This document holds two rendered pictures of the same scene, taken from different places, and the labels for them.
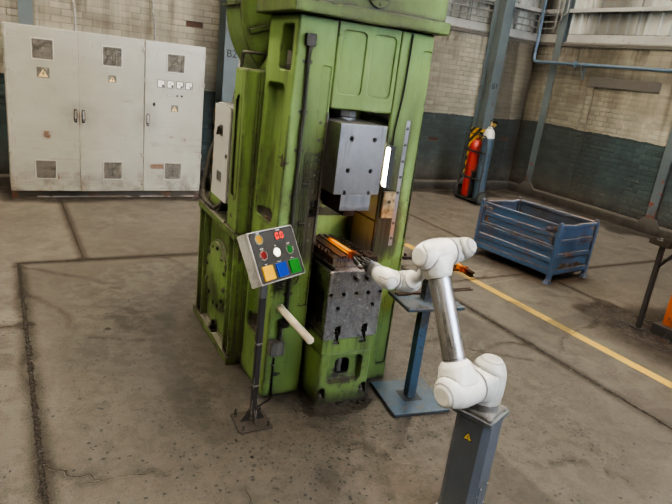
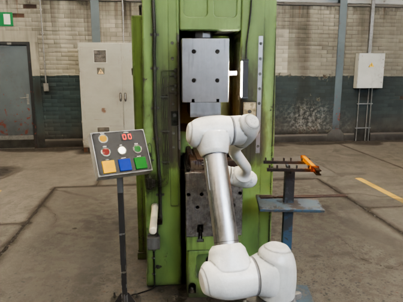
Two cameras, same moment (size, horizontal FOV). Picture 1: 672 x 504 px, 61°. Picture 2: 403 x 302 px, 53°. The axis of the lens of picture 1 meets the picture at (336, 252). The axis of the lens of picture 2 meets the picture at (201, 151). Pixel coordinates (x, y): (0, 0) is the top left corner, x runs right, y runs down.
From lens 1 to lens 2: 1.52 m
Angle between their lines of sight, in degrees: 24
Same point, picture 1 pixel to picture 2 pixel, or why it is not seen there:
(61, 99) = (111, 87)
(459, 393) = (216, 279)
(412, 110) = (262, 26)
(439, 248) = (207, 123)
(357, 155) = (201, 66)
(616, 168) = not seen: outside the picture
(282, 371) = (164, 265)
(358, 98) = (205, 19)
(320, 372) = (189, 266)
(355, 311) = not seen: hidden behind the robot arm
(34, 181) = not seen: hidden behind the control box
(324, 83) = (171, 9)
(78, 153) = (122, 121)
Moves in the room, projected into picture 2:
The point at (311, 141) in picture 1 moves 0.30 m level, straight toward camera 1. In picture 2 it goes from (165, 59) to (143, 58)
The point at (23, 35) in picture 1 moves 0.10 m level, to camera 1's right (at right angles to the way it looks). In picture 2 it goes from (89, 49) to (93, 48)
